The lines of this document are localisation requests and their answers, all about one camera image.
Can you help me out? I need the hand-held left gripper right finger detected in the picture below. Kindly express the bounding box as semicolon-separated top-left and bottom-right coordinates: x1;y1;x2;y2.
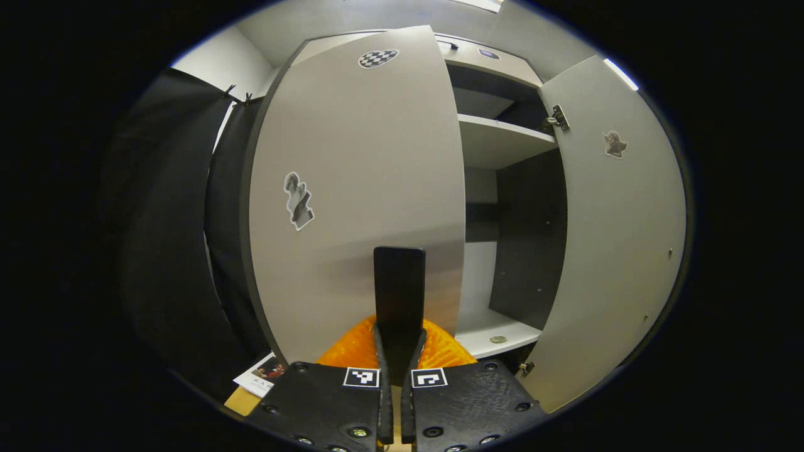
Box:
401;319;551;452

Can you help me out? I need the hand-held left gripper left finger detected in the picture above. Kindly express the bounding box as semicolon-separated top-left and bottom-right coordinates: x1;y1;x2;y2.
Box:
248;316;394;452

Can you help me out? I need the black door handle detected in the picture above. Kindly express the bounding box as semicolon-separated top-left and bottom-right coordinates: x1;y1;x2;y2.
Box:
373;246;426;385

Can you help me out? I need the grey double-door shoe cabinet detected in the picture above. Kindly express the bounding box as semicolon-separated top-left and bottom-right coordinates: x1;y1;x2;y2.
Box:
242;25;688;415

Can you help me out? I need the grey shoe cabinet door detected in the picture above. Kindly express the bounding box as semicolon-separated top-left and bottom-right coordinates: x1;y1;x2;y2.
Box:
516;55;688;415
242;25;467;385

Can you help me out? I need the white cabinet shelf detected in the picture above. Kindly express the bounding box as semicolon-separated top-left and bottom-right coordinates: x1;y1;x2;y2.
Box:
455;308;542;360
459;114;558;170

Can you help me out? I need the grey cabinet drawer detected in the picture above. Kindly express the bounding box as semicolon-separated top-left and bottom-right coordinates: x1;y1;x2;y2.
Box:
435;35;544;89

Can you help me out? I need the white printed booklet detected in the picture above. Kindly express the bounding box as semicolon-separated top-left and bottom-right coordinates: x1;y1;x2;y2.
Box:
234;353;288;398

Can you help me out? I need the black backdrop cloth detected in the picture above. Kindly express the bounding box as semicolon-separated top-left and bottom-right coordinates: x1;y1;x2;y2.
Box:
104;68;271;402

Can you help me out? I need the small ceiling light panel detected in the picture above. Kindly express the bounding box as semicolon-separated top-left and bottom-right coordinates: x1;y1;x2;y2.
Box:
603;58;640;92

